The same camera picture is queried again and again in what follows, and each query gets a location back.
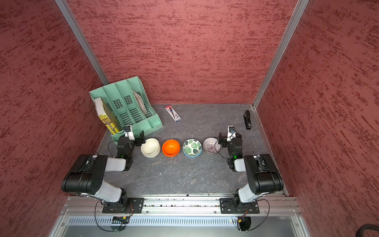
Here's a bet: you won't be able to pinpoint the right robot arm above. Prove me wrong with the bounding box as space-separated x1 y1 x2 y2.
218 132 284 207

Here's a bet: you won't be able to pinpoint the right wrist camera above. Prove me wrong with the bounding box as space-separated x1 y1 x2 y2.
227 126 236 142

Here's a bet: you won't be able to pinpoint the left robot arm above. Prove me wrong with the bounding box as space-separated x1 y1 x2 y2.
61 131 146 208

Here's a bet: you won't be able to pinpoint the cream bowl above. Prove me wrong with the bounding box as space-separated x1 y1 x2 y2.
141 138 161 158

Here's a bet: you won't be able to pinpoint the aluminium rail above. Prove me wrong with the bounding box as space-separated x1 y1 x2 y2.
56 194 303 216

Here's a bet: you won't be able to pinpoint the yellow book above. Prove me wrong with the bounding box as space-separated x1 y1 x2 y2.
93 97 120 135

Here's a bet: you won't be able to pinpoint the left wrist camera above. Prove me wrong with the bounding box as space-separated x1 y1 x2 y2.
123 125 135 141

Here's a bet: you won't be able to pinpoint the striped bowl front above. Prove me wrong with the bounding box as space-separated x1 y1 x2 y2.
203 137 221 155

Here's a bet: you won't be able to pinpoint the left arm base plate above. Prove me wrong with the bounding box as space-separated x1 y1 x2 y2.
102 197 145 214

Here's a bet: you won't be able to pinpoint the green leaf bowl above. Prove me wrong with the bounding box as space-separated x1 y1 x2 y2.
182 138 202 158

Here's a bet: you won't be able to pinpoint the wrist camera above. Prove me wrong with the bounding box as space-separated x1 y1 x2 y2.
227 126 236 142
123 125 135 141

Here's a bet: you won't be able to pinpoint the mint green file organizer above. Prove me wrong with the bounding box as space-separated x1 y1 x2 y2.
89 76 163 137

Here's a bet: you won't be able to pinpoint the black stapler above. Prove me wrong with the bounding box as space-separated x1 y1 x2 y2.
243 110 252 130

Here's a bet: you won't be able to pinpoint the white papers in organizer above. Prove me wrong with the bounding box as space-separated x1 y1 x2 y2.
133 91 148 115

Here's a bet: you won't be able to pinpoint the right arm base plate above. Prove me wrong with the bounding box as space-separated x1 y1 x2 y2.
219 198 260 214

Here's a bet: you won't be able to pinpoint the orange bowl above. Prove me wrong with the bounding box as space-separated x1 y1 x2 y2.
162 139 181 158

